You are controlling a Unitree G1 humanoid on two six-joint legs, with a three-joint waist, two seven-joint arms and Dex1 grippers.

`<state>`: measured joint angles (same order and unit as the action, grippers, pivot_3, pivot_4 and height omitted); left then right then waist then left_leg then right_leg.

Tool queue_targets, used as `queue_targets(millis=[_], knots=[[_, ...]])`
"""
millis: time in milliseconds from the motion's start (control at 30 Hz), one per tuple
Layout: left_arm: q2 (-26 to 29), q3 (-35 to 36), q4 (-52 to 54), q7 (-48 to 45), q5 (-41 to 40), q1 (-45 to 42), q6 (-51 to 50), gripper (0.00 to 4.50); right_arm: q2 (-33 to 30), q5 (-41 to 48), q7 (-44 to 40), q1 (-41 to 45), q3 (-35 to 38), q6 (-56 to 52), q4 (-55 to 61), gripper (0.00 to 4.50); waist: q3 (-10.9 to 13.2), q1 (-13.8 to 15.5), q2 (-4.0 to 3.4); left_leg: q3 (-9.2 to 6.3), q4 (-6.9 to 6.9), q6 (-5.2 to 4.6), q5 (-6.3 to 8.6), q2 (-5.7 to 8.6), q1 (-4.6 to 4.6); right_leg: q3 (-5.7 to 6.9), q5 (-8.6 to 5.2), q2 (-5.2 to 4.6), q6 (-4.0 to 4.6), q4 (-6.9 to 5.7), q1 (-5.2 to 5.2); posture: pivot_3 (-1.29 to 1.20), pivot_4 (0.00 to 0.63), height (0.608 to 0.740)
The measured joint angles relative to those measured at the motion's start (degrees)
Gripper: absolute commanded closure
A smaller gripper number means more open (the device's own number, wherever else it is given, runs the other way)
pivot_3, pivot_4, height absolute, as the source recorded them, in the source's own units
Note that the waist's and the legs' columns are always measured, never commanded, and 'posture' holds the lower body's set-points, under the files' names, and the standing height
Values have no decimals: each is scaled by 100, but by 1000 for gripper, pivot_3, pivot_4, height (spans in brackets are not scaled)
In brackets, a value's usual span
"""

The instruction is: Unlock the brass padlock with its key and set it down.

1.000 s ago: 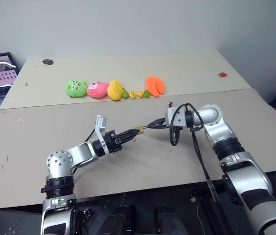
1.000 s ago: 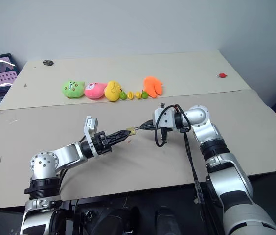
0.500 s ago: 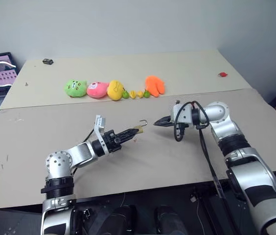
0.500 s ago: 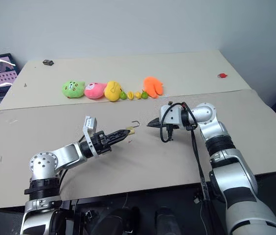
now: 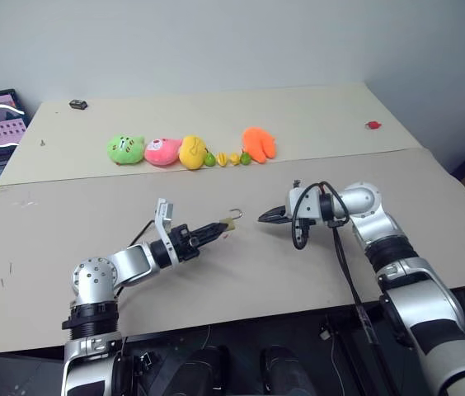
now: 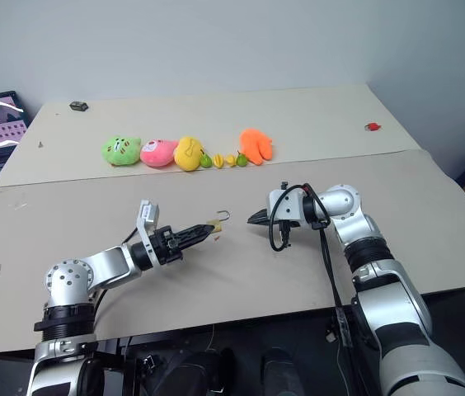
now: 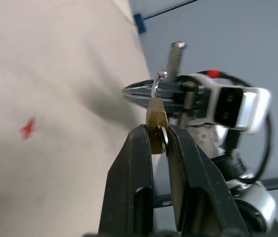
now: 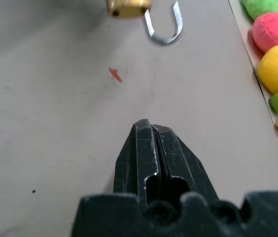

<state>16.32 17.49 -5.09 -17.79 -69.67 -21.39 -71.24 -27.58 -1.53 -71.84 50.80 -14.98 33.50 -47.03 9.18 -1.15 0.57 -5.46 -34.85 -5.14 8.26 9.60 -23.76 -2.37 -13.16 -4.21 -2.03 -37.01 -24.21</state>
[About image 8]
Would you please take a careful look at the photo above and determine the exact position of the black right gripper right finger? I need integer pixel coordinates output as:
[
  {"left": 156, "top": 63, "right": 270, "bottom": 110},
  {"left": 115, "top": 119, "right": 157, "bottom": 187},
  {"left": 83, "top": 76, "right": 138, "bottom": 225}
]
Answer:
[{"left": 151, "top": 124, "right": 220, "bottom": 206}]

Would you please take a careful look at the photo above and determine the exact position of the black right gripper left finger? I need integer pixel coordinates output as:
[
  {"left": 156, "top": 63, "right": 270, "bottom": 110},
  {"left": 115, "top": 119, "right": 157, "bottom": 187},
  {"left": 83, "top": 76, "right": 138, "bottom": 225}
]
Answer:
[{"left": 113, "top": 118, "right": 164, "bottom": 206}]

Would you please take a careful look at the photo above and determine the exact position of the brass padlock with steel shackle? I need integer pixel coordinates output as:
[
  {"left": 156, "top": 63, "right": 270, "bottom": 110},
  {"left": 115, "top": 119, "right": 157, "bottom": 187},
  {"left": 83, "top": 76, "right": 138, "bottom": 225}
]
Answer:
[{"left": 106, "top": 0, "right": 184, "bottom": 45}]

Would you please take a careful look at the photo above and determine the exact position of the small orange scrap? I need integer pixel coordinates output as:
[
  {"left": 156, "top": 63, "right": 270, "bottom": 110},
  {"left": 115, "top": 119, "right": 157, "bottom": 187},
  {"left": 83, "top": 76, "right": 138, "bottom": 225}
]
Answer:
[{"left": 108, "top": 67, "right": 124, "bottom": 83}]

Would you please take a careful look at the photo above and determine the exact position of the pink plush toy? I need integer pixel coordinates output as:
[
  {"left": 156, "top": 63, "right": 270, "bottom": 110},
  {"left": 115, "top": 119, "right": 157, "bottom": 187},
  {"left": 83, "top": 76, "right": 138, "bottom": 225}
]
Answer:
[{"left": 251, "top": 12, "right": 278, "bottom": 54}]

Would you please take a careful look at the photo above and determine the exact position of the green plush toy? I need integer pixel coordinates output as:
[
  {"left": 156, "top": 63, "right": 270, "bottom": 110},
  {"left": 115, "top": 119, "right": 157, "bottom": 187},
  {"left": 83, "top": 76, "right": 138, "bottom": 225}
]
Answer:
[{"left": 239, "top": 0, "right": 278, "bottom": 21}]

